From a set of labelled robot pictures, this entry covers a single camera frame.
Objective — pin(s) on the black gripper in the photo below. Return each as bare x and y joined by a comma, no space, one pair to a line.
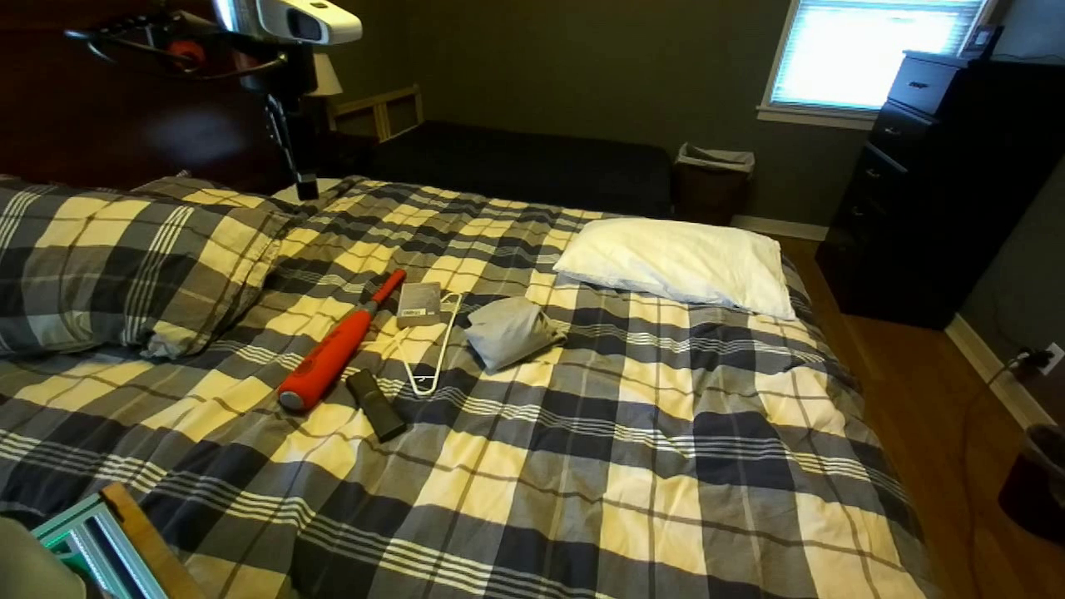
282,121

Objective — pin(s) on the grey cloth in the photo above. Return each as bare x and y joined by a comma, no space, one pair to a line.
509,335

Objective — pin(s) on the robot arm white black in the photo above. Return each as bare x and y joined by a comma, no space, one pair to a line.
301,20

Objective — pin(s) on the light wooden shelf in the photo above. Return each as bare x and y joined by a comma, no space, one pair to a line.
387,112

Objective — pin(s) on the red baseball bat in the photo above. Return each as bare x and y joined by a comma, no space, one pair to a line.
334,350

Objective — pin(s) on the plaid pillow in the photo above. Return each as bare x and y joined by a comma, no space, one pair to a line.
112,269

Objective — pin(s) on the dark futon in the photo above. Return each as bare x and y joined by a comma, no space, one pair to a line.
535,168

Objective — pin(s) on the olive green cylinder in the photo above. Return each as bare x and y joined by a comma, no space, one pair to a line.
373,404

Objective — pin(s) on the white pillow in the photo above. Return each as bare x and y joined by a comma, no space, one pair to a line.
677,269

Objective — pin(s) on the wooden board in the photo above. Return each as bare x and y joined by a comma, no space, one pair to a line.
155,545

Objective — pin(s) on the plaid comforter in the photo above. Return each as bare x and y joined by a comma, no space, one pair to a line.
621,468

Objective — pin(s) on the bright window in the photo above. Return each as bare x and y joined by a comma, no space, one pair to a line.
868,54

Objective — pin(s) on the black dresser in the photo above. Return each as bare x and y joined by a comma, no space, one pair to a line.
944,187

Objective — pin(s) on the black floor object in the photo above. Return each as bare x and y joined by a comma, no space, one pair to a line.
1037,495

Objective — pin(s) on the metal stand frame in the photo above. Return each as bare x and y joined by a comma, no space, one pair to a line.
101,552

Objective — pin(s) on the white wall outlet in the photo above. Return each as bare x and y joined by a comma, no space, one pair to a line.
1052,359

